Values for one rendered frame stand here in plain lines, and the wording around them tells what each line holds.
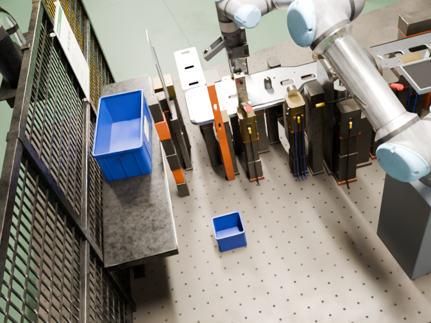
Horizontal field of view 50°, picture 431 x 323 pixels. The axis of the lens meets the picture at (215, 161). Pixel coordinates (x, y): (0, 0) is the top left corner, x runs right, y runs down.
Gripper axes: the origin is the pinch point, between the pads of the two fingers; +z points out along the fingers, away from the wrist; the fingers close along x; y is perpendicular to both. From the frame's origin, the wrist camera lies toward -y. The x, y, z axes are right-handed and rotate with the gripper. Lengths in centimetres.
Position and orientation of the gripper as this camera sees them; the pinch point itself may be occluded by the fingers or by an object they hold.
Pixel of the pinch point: (232, 74)
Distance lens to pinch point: 182.9
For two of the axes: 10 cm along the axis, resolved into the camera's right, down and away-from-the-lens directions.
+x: -1.9, -6.9, 7.0
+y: 9.7, -2.5, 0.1
